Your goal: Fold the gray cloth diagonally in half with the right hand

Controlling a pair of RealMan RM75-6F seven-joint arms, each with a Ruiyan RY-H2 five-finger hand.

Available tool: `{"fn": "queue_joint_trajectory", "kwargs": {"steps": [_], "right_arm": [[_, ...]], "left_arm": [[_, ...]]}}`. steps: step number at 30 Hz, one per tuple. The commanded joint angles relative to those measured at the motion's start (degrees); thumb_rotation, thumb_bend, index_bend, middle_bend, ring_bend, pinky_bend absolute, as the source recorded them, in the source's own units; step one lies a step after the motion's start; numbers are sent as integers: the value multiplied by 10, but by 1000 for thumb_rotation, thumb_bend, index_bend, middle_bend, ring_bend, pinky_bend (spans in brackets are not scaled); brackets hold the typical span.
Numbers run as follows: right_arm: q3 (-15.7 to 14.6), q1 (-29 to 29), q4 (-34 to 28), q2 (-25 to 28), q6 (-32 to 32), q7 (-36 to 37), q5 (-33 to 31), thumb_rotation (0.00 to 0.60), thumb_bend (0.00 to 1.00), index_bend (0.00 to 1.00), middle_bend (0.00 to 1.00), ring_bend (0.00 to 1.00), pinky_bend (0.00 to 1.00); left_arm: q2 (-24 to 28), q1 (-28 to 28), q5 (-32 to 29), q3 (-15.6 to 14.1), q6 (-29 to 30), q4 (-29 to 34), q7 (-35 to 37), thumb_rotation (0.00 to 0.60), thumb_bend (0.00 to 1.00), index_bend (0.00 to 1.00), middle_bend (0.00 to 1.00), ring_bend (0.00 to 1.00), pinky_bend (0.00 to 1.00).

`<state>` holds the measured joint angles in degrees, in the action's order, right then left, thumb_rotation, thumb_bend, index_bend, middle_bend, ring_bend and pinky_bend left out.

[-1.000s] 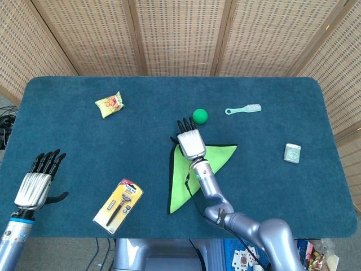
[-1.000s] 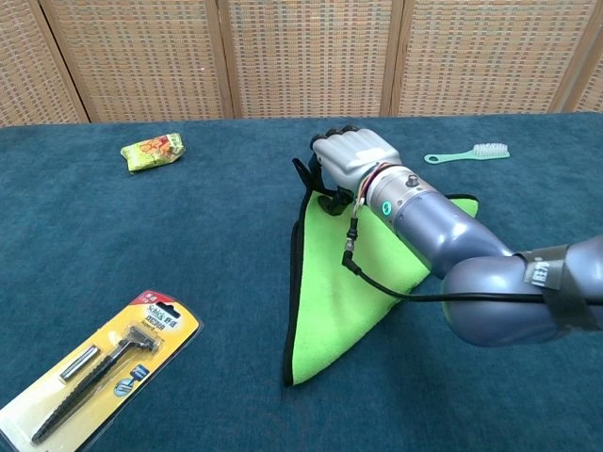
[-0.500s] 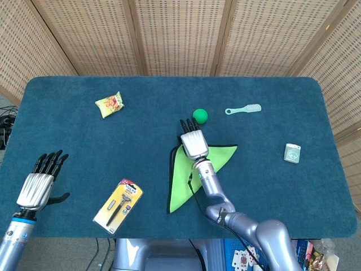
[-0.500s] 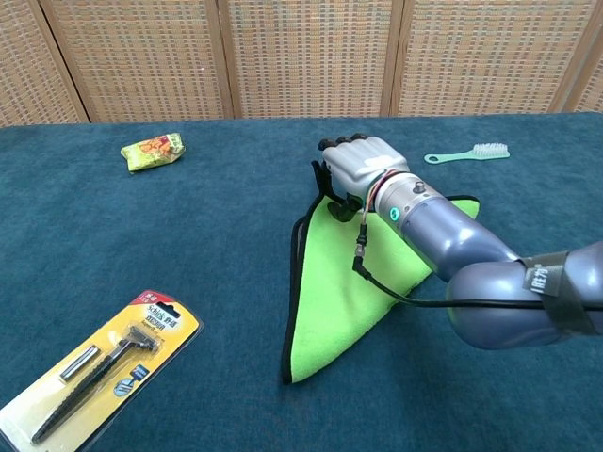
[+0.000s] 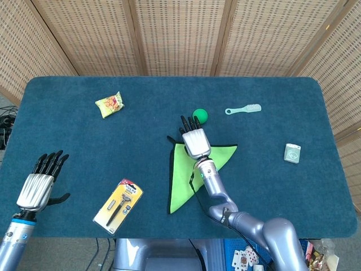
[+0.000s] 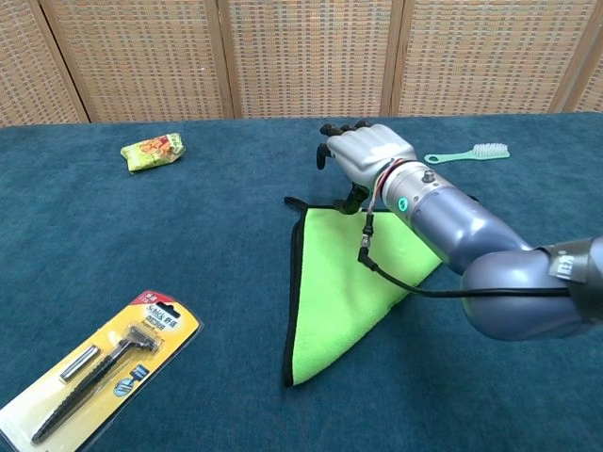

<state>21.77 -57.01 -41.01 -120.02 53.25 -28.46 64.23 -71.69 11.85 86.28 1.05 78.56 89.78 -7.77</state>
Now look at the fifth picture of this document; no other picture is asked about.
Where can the razor in yellow blister pack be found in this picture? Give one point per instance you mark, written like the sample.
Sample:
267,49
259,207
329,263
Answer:
119,206

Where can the mint green hairbrush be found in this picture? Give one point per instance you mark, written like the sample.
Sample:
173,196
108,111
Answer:
249,108

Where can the blue felt table cover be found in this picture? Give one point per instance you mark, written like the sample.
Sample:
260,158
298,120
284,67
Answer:
112,146

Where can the grey robot torso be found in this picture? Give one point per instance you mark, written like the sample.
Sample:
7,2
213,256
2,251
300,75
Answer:
158,254

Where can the green ball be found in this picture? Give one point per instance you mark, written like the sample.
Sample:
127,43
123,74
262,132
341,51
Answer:
203,114

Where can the playing cards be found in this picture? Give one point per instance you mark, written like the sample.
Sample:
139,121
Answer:
244,258

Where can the blue plastic crate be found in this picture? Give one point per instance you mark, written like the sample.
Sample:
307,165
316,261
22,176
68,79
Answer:
231,245

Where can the wicker folding screen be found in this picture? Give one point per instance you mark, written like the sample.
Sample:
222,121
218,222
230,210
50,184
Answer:
180,36

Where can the small grey-green box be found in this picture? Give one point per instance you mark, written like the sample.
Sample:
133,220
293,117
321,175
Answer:
292,153

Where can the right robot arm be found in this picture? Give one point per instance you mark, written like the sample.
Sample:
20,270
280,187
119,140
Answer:
279,234

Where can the yellow snack packet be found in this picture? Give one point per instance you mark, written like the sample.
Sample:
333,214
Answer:
110,105

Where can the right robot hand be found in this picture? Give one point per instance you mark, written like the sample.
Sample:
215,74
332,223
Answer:
196,142

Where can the grey green microfibre cloth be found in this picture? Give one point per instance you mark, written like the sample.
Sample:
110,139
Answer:
180,180

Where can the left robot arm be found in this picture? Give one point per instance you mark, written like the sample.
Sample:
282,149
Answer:
15,242

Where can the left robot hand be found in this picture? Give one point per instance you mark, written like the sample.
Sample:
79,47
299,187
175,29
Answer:
35,192

